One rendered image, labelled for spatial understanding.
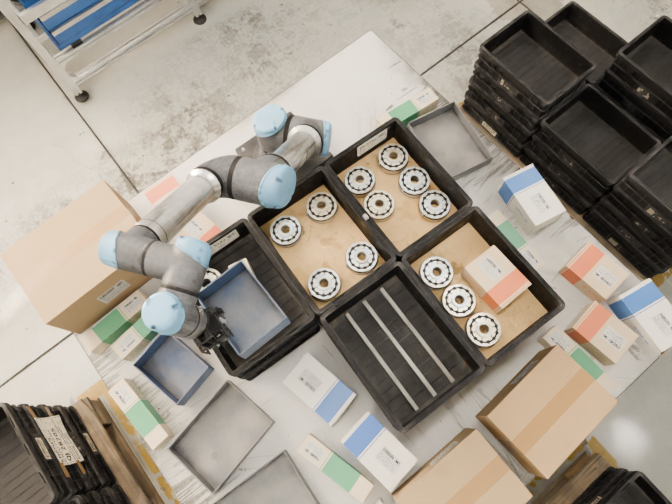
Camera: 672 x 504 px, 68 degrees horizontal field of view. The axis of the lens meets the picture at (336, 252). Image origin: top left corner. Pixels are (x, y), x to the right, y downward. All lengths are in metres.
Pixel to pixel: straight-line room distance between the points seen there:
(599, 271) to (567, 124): 0.90
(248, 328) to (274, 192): 0.36
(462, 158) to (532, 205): 0.32
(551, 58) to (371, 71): 0.86
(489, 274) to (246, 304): 0.72
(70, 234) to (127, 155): 1.25
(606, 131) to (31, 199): 2.88
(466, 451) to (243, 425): 0.69
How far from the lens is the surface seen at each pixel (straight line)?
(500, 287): 1.56
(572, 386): 1.62
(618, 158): 2.52
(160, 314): 0.98
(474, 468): 1.54
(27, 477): 2.23
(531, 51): 2.56
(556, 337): 1.73
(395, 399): 1.54
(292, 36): 3.20
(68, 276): 1.78
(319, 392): 1.58
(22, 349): 2.90
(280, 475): 1.69
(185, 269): 1.00
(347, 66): 2.14
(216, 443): 1.73
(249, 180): 1.29
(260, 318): 1.34
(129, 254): 1.06
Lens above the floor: 2.37
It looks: 71 degrees down
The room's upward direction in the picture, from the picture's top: 9 degrees counter-clockwise
